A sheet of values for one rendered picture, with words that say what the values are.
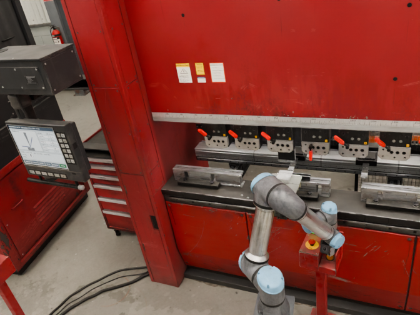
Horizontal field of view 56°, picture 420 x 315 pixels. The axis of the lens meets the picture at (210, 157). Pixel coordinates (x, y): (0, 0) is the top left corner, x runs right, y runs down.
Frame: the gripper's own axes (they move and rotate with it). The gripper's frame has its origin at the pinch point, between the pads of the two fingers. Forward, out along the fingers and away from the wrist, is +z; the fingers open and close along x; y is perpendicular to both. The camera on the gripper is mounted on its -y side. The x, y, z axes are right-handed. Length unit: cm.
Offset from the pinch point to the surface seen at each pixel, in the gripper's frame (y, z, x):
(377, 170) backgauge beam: 63, -13, -14
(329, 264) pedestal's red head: -2.8, 3.4, -0.7
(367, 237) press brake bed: 23.5, 5.3, -15.6
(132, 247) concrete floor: 18, 76, 181
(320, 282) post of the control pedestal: -2.5, 22.5, 5.1
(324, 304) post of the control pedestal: -4.0, 39.9, 3.0
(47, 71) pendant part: -25, -116, 128
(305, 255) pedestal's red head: -5.7, -2.5, 11.1
